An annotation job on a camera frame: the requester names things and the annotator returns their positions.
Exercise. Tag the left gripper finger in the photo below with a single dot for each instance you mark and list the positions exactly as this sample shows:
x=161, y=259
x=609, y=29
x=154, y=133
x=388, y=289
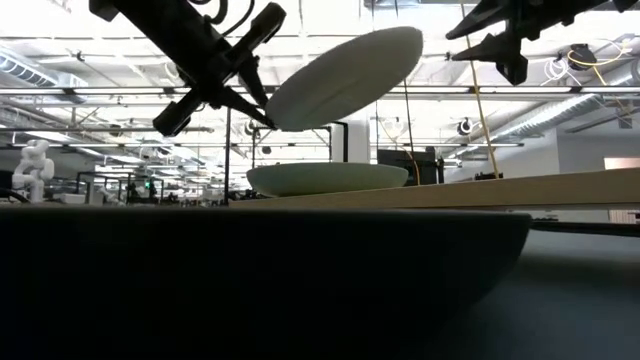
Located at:
x=256, y=80
x=245, y=110

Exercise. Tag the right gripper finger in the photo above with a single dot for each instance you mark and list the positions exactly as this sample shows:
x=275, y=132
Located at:
x=487, y=17
x=507, y=52

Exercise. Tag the pale mint round plate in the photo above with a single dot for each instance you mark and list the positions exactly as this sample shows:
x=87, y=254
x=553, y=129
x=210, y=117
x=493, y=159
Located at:
x=325, y=180
x=345, y=77

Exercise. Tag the black round plate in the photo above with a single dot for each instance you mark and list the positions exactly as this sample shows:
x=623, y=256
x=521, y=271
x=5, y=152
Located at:
x=225, y=280

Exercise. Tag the long ceiling light bar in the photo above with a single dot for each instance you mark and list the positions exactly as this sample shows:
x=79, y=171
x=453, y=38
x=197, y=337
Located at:
x=450, y=90

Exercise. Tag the distant black rack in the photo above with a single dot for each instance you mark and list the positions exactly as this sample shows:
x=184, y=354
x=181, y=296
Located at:
x=132, y=192

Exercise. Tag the black computer case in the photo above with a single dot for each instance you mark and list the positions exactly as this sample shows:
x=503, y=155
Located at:
x=425, y=167

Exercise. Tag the white robot figure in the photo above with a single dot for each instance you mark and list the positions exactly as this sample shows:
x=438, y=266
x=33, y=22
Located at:
x=32, y=170

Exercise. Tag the blue table mat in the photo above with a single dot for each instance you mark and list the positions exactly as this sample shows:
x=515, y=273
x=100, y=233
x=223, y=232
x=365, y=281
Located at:
x=575, y=300

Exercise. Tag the wooden shelf with black frame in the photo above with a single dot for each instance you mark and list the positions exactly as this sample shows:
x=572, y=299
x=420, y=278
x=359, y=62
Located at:
x=450, y=195

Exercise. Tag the pink wall panel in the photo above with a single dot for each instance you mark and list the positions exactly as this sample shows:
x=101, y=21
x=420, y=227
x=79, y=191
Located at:
x=622, y=163

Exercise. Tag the black table frame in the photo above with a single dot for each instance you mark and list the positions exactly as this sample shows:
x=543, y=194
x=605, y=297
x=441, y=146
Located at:
x=590, y=228

